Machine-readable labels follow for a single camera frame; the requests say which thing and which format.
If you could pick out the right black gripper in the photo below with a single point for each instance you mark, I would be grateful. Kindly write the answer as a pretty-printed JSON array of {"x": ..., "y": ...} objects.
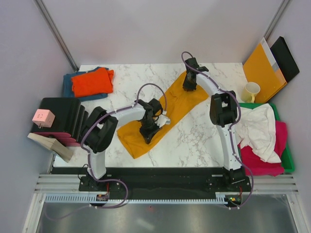
[{"x": 186, "y": 86}]

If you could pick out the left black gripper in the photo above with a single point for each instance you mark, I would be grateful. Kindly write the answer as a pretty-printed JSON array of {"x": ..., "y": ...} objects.
[{"x": 148, "y": 136}]

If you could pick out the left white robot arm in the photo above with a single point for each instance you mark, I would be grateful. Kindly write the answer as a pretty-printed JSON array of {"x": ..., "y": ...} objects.
[{"x": 101, "y": 125}]

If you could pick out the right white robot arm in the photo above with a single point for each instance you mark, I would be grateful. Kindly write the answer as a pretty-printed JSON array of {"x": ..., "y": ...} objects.
[{"x": 224, "y": 112}]

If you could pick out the folded orange t shirt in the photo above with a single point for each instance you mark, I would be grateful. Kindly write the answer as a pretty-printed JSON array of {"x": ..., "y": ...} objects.
[{"x": 93, "y": 83}]

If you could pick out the pale yellow mug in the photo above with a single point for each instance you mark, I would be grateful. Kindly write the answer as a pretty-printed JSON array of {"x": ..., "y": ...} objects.
[{"x": 249, "y": 92}]

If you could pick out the folded blue t shirt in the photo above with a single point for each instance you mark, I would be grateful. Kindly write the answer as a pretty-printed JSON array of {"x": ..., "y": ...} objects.
[{"x": 67, "y": 87}]

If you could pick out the orange yellow envelope folder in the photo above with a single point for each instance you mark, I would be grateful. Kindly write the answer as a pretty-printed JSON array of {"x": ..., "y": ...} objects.
[{"x": 261, "y": 68}]

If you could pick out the white t shirt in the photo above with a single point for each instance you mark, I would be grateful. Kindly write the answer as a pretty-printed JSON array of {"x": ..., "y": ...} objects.
[{"x": 257, "y": 129}]

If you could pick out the black organizer box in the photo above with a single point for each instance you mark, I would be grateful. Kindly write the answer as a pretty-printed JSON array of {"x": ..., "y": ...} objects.
[{"x": 70, "y": 116}]

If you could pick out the black flat box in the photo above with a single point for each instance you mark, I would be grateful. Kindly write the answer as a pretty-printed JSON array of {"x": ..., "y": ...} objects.
[{"x": 284, "y": 59}]

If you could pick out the beige book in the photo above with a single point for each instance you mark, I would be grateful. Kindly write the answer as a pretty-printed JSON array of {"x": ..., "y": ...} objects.
[{"x": 53, "y": 145}]

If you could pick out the magenta t shirt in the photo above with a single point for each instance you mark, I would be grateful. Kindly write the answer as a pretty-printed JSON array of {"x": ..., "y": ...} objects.
[{"x": 261, "y": 168}]

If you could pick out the pink cube power adapter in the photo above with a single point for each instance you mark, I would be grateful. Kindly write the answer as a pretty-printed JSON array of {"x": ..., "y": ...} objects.
[{"x": 43, "y": 118}]

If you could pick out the green plastic tray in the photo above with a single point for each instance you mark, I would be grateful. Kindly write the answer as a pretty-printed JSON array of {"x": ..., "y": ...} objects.
[{"x": 286, "y": 158}]

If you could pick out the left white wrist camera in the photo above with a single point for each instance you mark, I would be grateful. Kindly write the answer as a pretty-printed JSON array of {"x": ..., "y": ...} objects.
[{"x": 163, "y": 120}]

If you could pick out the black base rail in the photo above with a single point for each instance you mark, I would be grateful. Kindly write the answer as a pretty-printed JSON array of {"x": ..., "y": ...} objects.
[{"x": 173, "y": 182}]

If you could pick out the right metal frame post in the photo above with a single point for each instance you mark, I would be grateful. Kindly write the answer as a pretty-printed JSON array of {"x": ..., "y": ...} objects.
[{"x": 276, "y": 18}]

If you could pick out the metal frame post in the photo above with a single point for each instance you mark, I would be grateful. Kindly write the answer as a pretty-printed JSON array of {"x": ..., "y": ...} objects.
[
  {"x": 276, "y": 18},
  {"x": 56, "y": 33}
]

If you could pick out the white slotted cable duct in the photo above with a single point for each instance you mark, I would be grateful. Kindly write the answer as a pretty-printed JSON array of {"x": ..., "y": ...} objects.
[{"x": 95, "y": 198}]

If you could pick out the left metal frame post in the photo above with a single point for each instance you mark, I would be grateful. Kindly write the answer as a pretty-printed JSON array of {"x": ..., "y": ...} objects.
[{"x": 56, "y": 33}]

